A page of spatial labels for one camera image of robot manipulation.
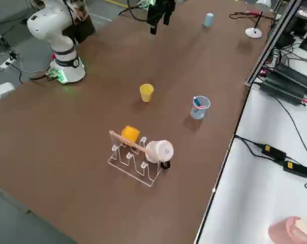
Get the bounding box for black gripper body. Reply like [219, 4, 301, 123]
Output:
[146, 0, 176, 23]

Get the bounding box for blue plastic cup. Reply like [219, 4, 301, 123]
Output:
[203, 12, 215, 27]

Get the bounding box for yellow plastic cup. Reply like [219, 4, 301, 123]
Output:
[139, 83, 155, 103]

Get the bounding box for orange plastic cup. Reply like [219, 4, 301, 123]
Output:
[121, 125, 141, 147]

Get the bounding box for white plastic cup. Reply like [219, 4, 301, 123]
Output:
[145, 140, 174, 163]

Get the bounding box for dark brown bag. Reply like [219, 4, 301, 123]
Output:
[63, 7, 97, 44]

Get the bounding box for white desk lamp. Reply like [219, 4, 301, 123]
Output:
[245, 0, 272, 39]

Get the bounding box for clear plastic beaker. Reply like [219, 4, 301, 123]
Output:
[190, 95, 211, 120]

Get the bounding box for black finned power supply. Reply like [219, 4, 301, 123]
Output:
[259, 75, 307, 106]
[274, 64, 307, 89]

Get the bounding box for white power strip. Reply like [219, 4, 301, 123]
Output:
[0, 54, 18, 70]

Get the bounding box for black adapter yellow label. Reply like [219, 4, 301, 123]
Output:
[282, 160, 307, 178]
[261, 144, 288, 161]

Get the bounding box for black base cable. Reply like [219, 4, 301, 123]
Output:
[29, 72, 55, 81]
[117, 0, 150, 21]

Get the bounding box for black lamp cable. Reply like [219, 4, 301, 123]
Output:
[229, 10, 274, 20]

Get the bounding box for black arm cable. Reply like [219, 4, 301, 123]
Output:
[64, 0, 79, 26]

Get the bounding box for black power cord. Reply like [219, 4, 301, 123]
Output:
[234, 135, 265, 159]

